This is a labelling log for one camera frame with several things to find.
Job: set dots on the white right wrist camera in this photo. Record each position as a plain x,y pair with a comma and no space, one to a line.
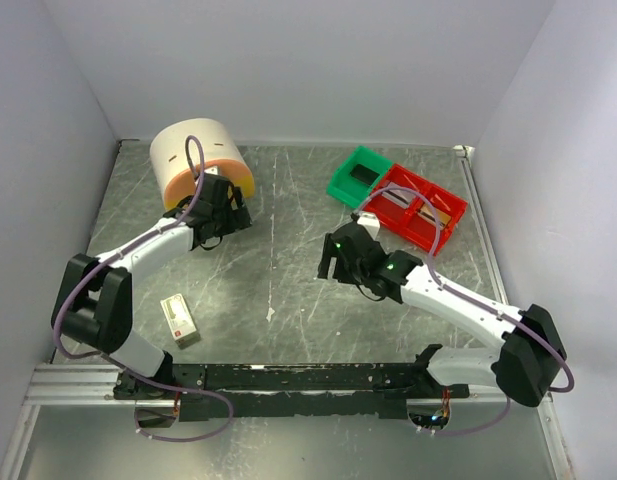
370,222

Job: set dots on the black card in green bin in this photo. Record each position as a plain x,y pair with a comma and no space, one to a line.
364,174

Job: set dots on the white small cardboard box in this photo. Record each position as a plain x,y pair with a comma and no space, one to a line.
180,321

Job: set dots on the green plastic bin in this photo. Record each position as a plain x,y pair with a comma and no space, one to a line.
354,179

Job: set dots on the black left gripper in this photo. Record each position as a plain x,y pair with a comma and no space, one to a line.
238,218

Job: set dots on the aluminium frame rail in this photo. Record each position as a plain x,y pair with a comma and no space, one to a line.
79,385

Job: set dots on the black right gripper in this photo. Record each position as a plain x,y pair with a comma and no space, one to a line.
330,250

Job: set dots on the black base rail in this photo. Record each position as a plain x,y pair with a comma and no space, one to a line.
275,391

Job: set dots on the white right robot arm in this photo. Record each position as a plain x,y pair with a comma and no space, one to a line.
523,352

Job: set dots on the silver card in red bin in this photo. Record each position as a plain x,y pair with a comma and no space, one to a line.
400,196

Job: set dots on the gold card in red bin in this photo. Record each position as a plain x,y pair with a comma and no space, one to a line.
434,216

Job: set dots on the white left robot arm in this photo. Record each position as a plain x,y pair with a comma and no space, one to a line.
94,305

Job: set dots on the cream round drawer cabinet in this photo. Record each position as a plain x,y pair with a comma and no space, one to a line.
196,142

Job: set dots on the red plastic double bin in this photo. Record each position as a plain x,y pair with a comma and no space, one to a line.
416,209

